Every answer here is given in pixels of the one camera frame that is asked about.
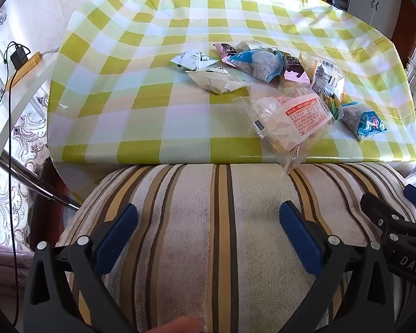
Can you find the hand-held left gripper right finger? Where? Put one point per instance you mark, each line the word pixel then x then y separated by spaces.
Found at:
pixel 300 236

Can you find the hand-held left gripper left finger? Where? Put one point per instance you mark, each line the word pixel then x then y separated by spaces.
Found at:
pixel 119 239

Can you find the blue cartoon snack packet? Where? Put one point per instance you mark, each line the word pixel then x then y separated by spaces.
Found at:
pixel 365 123

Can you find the clear bread packet orange label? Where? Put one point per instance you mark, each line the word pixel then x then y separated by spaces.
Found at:
pixel 298 114

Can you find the pink and brown snack packet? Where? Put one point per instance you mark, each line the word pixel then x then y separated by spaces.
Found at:
pixel 225 51
pixel 293 71

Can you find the cream snack packet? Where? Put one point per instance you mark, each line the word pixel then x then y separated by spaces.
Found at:
pixel 215 79

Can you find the white and green snack packet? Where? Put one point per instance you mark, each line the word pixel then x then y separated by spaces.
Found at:
pixel 190 59

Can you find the person's left hand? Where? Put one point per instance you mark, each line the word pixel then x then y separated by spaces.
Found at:
pixel 176 326

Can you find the striped sofa cushion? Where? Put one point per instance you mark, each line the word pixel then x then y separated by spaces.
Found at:
pixel 201 232

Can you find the metal pole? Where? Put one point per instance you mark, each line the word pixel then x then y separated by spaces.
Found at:
pixel 31 180

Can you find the yellow green snack packet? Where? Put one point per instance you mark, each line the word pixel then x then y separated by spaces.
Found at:
pixel 334 107

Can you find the pink cloth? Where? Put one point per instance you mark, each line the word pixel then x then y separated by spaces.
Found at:
pixel 3 267

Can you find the green checked tablecloth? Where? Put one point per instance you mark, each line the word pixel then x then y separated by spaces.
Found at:
pixel 142 118

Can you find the white lace curtain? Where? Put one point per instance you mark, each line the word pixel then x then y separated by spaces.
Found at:
pixel 27 131

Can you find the clear cake packet barcode label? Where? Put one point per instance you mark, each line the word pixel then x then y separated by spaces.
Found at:
pixel 327 76

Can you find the clear blue-edged snack packet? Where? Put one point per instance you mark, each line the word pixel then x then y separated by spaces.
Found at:
pixel 260 64

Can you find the yellow power strip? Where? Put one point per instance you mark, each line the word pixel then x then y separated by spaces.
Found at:
pixel 24 69

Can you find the beige snack packet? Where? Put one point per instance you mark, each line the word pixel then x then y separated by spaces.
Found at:
pixel 249 45

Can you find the black power adapter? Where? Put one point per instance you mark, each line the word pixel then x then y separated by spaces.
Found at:
pixel 19 57

